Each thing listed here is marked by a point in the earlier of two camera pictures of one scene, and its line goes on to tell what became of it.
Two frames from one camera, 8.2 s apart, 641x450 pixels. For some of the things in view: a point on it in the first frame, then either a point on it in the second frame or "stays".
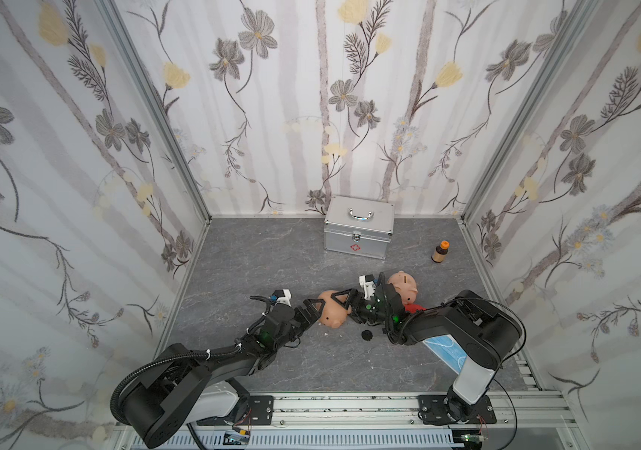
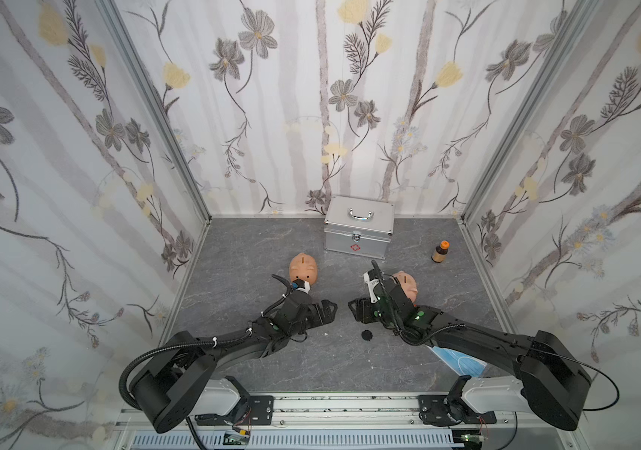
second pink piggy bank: x=405 y=284 stays
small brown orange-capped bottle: x=439 y=252 stays
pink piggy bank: x=334 y=313 → x=303 y=266
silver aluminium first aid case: x=359 y=225 stays
